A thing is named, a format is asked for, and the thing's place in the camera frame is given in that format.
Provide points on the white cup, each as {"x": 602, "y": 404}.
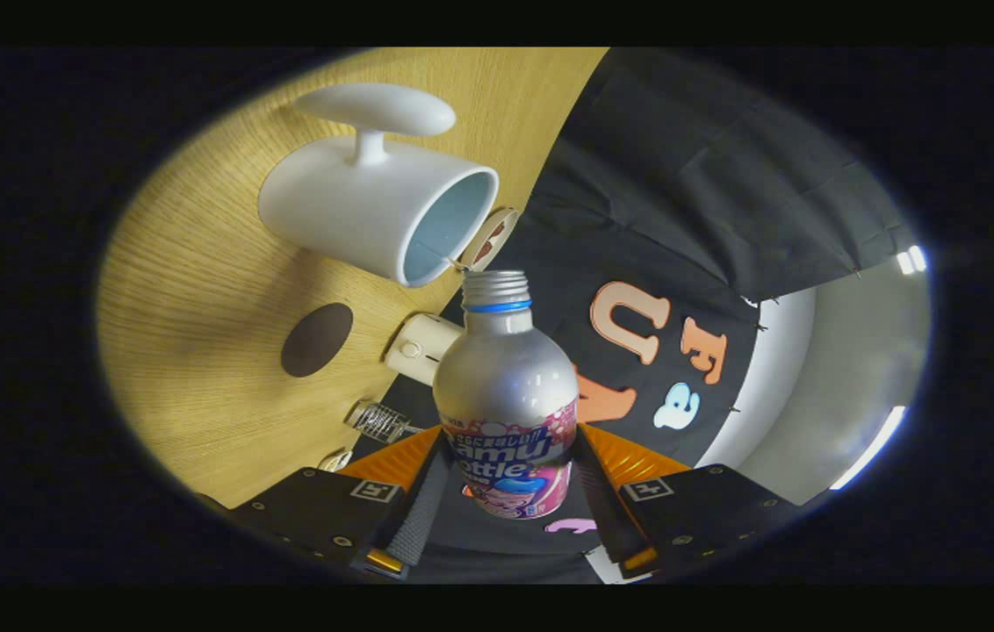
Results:
{"x": 348, "y": 193}

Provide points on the white toaster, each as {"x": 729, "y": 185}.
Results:
{"x": 422, "y": 347}

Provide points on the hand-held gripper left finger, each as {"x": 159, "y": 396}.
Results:
{"x": 422, "y": 509}

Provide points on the ceiling light panel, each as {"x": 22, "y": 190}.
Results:
{"x": 911, "y": 260}

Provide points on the white divided dish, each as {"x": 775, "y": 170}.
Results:
{"x": 337, "y": 460}

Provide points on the dark brown round coaster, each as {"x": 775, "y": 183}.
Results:
{"x": 317, "y": 340}

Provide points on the silver juice bottle pink label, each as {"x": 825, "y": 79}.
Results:
{"x": 506, "y": 377}

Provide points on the wooden table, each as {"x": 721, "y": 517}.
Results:
{"x": 198, "y": 290}

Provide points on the round white plate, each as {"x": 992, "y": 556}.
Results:
{"x": 507, "y": 219}

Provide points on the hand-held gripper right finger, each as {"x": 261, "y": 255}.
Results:
{"x": 615, "y": 518}

